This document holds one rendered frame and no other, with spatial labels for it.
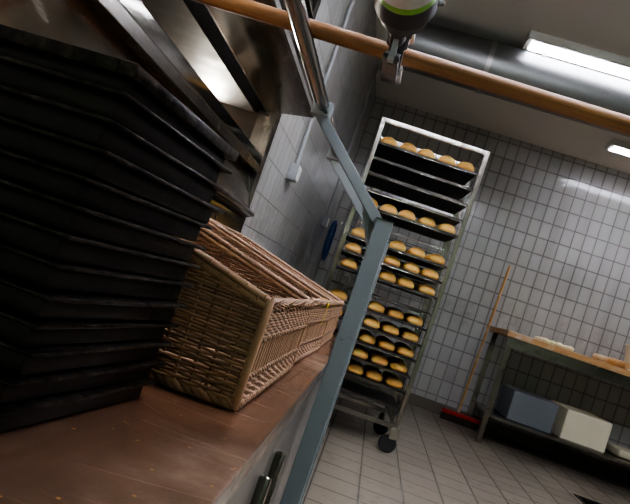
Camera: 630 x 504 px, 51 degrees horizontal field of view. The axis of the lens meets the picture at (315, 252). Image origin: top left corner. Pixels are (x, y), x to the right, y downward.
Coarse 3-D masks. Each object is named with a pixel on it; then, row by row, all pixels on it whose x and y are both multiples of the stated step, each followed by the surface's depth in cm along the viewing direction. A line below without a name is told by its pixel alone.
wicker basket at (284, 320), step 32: (192, 256) 86; (224, 256) 140; (192, 288) 86; (224, 288) 85; (256, 288) 85; (288, 288) 138; (192, 320) 85; (224, 320) 85; (256, 320) 84; (288, 320) 108; (160, 352) 85; (192, 352) 85; (224, 352) 84; (256, 352) 84; (288, 352) 124; (160, 384) 85; (192, 384) 84; (224, 384) 84; (256, 384) 96
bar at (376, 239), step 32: (288, 0) 96; (320, 96) 140; (352, 192) 198; (384, 224) 147; (384, 256) 194; (352, 320) 146; (352, 352) 195; (320, 384) 146; (320, 416) 145; (288, 480) 145
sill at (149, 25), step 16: (128, 0) 124; (144, 16) 132; (160, 32) 141; (160, 48) 144; (176, 48) 152; (176, 64) 155; (192, 80) 167; (208, 96) 182; (224, 112) 200; (240, 128) 223; (256, 160) 258
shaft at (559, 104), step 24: (216, 0) 117; (240, 0) 116; (288, 24) 116; (312, 24) 115; (360, 48) 114; (384, 48) 113; (408, 48) 114; (432, 72) 113; (456, 72) 112; (480, 72) 112; (504, 96) 113; (528, 96) 111; (552, 96) 110; (600, 120) 110; (624, 120) 109
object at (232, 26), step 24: (264, 0) 162; (216, 24) 183; (240, 24) 180; (264, 24) 177; (240, 48) 199; (288, 48) 192; (264, 72) 218; (288, 72) 214; (264, 96) 246; (288, 96) 240
